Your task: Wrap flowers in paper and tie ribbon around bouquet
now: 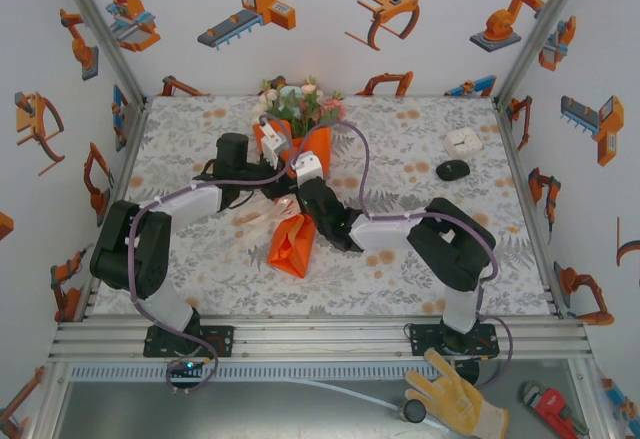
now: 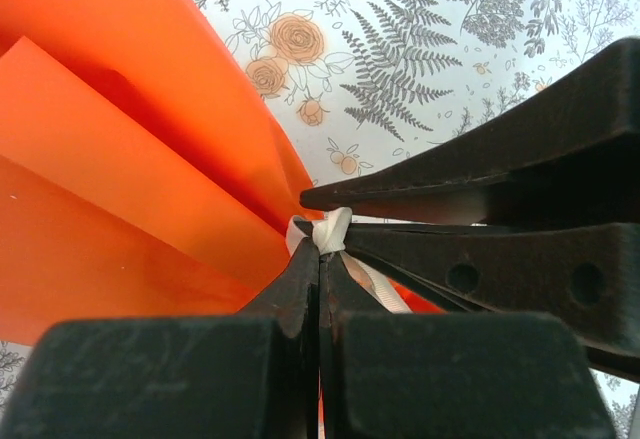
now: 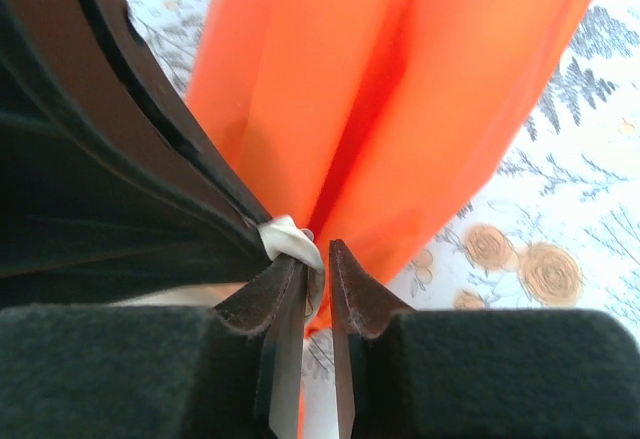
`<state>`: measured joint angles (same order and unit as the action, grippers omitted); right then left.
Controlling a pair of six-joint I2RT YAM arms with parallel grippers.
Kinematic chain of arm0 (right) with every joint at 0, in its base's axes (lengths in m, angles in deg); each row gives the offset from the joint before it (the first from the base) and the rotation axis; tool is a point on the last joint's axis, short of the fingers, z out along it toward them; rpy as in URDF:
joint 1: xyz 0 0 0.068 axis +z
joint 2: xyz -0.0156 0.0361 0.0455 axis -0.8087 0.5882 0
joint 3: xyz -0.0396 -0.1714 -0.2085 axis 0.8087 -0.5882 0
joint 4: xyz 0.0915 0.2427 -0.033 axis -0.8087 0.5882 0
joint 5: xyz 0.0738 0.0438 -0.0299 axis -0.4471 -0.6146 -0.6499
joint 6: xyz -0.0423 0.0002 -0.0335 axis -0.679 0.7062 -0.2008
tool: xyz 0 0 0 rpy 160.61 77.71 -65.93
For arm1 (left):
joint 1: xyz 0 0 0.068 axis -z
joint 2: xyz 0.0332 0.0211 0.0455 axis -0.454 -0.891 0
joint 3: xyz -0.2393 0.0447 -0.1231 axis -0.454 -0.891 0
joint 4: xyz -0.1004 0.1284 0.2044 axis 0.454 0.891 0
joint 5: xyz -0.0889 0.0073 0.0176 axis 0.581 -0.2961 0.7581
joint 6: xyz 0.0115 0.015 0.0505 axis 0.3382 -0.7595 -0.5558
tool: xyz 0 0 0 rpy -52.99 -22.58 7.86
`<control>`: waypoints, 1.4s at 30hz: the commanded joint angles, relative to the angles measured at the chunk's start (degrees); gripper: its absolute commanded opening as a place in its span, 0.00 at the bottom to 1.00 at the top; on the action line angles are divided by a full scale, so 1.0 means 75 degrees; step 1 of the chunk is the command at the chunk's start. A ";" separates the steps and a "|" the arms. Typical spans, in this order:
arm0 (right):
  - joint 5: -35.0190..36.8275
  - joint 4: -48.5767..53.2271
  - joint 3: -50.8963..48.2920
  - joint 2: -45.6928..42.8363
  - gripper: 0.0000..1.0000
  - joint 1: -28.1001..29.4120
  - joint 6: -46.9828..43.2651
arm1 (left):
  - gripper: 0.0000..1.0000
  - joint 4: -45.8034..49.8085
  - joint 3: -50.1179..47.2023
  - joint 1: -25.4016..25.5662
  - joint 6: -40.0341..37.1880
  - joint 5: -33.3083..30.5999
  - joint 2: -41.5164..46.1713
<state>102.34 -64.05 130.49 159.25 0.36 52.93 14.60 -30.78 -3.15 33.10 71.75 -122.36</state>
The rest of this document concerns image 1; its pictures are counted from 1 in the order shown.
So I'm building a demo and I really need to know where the cream printed ribbon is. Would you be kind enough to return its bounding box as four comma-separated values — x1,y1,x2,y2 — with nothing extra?
234,193,306,255

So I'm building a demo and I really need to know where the orange wrapping paper sheet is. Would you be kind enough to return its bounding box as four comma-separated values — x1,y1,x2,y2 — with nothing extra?
252,118,334,280

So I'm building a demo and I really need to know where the artificial flower bouquet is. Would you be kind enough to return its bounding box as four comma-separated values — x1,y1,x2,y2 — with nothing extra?
251,74,347,138

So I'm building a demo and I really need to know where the floral patterned tablecloth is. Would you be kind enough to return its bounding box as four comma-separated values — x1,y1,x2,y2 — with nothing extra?
92,94,559,318

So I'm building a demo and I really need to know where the black oval mouse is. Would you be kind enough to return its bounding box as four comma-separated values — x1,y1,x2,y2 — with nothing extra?
435,158,472,181

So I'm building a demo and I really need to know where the white square clock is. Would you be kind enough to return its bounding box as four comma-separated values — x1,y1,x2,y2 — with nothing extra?
444,127,483,154

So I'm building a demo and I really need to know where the small circuit board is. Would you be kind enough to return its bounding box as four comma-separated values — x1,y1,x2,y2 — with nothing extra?
166,358,206,395

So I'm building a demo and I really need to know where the yellow work glove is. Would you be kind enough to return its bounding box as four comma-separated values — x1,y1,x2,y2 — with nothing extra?
404,348,511,438

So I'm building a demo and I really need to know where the white plastic tube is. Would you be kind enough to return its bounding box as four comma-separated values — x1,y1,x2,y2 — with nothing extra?
272,378,454,433

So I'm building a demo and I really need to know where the red pipe wrench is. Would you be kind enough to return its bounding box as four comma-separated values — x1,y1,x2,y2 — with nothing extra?
522,381,591,438

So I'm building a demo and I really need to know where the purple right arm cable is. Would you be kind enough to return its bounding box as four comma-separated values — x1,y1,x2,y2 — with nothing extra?
289,119,514,391

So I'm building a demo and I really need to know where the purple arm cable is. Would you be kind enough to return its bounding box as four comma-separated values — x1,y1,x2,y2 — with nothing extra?
127,114,296,396
289,119,514,391

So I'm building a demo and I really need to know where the aluminium side rail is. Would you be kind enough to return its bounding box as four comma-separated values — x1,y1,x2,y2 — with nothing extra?
492,98,569,320
74,98,151,321

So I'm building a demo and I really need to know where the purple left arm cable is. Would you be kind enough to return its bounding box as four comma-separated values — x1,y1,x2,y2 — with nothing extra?
127,114,296,396

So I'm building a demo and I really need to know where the aluminium table edge rail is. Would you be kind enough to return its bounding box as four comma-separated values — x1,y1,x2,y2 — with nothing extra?
47,314,594,363

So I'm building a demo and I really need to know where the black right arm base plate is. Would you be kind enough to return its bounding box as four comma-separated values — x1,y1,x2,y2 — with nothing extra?
409,322,501,361

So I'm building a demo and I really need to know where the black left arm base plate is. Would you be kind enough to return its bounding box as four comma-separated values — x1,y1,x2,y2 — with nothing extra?
143,325,236,359

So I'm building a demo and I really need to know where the grey slotted cable duct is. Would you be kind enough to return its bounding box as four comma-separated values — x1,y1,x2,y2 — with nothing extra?
67,363,571,383

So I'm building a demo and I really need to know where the aluminium frame post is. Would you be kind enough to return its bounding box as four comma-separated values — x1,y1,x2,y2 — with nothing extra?
49,0,149,105
494,0,594,105

